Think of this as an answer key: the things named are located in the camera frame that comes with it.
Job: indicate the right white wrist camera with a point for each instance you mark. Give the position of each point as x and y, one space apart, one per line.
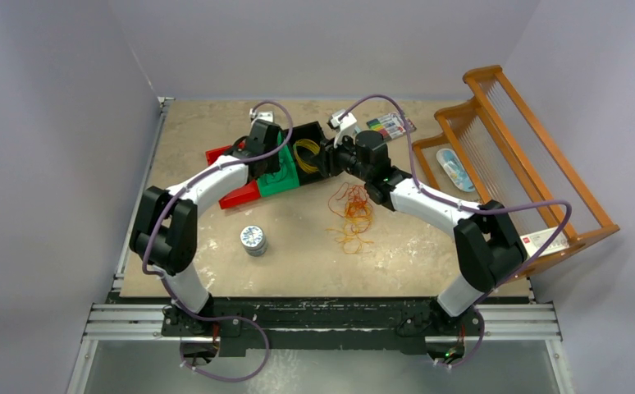
344 124

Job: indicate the red plastic bin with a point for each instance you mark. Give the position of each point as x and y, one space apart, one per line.
243 195

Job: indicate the white red cardboard box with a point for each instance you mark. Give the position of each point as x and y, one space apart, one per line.
532 242

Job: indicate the blue white plastic packet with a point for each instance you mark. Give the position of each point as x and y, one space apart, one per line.
454 169

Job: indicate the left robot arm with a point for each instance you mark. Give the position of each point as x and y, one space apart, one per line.
165 230

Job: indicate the black plastic bin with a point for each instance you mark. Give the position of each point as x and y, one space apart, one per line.
304 148

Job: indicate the green plastic bin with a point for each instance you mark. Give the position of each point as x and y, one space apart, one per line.
283 180

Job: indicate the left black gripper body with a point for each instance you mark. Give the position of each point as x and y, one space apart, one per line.
272 165

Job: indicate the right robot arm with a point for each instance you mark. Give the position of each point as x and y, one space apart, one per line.
487 244

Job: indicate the marker pen pack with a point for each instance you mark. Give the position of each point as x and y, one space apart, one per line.
391 126

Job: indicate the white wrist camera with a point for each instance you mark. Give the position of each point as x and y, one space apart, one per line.
344 124
256 115

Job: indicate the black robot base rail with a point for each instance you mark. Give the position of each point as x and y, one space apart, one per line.
405 324

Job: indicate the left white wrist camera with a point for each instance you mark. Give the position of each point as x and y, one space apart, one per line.
256 115

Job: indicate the round blue white tin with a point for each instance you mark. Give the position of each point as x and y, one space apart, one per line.
253 240

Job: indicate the wooden rack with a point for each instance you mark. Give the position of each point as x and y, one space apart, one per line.
511 157

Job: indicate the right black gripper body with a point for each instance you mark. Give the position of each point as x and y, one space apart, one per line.
348 156

